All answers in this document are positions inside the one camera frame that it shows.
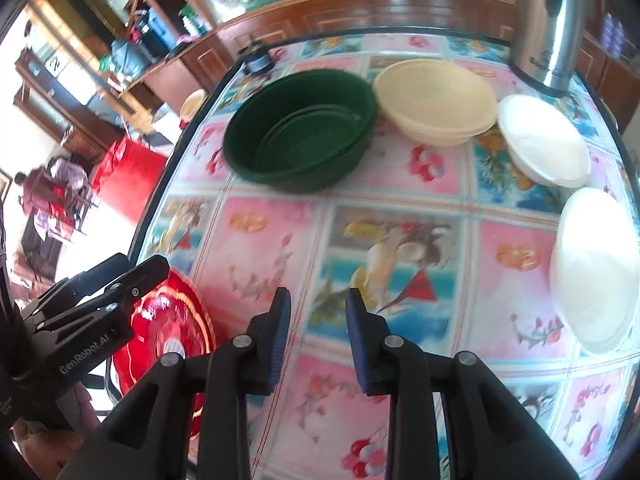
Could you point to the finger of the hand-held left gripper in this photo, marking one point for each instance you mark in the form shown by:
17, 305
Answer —
147, 272
100, 269

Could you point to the blue plastic container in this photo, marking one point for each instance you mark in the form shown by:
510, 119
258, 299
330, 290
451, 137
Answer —
159, 32

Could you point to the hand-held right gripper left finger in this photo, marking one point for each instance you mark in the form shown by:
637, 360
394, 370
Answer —
281, 332

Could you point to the red scalloped plate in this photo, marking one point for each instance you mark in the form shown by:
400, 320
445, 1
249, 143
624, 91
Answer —
165, 320

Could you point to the red paper bag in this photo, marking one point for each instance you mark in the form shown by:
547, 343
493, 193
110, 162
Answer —
130, 175

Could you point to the fruit print tablecloth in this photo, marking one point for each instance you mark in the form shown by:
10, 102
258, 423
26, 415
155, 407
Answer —
280, 240

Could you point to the white foam bowl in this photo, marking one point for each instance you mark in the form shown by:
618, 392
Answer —
542, 137

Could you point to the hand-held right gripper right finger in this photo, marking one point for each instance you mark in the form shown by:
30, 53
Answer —
357, 342

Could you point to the stainless steel thermos jug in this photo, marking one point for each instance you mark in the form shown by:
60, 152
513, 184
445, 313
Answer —
547, 20

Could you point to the white foam plate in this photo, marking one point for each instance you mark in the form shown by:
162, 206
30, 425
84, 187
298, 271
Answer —
595, 270

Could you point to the small black electric motor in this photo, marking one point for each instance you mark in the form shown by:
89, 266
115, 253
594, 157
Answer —
257, 60

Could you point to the wooden sideboard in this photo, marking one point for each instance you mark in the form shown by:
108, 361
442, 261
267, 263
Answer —
350, 15

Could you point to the purple bottles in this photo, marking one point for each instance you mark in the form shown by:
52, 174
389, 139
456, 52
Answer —
614, 32

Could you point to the small cream bowl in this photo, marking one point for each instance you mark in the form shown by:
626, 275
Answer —
192, 104

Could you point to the person's left hand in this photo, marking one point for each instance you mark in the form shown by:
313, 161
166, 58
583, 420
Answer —
42, 447

